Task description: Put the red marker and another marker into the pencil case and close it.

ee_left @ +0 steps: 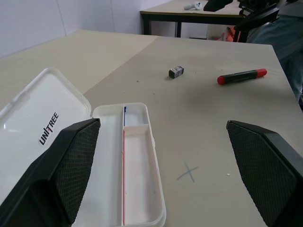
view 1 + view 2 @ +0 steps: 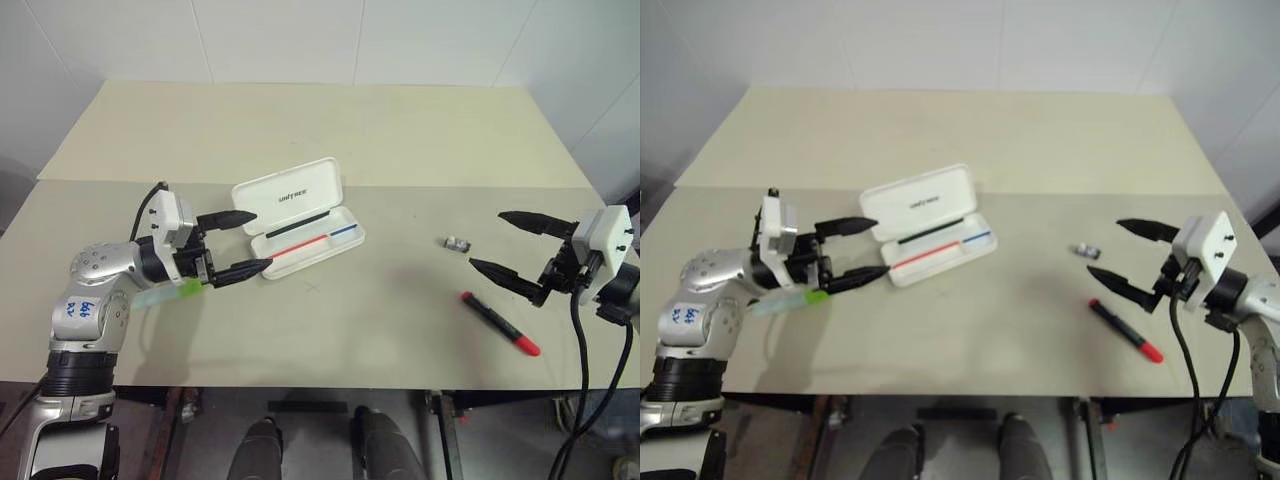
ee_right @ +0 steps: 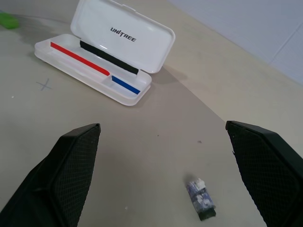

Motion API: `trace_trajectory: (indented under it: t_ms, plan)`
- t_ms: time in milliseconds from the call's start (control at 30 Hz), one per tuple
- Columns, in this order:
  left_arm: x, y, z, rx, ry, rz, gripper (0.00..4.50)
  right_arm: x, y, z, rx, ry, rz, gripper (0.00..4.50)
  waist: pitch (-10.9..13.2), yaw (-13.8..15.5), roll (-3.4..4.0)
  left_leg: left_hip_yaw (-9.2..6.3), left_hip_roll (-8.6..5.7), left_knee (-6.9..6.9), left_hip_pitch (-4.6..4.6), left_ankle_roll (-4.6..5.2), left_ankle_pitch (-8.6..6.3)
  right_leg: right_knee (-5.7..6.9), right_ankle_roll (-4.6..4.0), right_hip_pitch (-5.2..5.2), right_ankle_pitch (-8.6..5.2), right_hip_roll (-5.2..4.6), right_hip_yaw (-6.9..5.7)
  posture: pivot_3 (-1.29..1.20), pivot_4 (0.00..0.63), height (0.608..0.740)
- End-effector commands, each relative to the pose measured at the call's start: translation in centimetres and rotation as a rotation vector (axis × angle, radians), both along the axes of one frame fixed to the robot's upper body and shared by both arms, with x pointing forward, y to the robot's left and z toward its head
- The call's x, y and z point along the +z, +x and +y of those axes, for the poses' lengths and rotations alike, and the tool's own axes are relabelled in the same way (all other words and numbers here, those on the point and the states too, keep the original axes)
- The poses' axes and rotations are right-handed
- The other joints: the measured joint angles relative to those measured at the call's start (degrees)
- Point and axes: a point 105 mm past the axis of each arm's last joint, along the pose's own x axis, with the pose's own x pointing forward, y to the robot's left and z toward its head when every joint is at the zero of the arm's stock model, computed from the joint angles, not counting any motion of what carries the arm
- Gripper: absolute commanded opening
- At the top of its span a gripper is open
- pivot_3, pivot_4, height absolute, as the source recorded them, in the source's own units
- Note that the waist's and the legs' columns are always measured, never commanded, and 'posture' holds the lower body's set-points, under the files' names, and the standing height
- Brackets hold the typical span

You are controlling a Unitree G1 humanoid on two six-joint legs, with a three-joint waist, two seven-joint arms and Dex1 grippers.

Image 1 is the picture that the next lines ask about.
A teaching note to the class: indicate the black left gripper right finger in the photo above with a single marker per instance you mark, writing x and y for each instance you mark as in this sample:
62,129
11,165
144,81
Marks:
267,170

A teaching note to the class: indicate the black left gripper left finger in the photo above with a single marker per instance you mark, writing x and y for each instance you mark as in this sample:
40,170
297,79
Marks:
54,170

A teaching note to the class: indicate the white plastic pencil case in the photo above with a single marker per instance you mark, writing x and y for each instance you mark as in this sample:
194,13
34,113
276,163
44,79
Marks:
78,146

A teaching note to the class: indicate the red and black marker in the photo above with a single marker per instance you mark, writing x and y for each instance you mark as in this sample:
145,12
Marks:
242,76

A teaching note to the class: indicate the person in blue jeans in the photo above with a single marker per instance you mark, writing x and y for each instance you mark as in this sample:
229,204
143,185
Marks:
284,45

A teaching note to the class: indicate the dirty grey eraser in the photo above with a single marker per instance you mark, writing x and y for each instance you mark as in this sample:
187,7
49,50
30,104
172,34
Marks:
176,71

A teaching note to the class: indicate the black office chair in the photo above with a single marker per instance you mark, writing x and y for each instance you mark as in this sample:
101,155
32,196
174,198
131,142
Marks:
256,16

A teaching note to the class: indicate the black framed wooden desk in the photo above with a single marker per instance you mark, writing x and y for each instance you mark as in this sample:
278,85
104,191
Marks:
189,14

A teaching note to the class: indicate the white VR controller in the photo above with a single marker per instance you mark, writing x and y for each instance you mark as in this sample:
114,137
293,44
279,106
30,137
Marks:
193,6

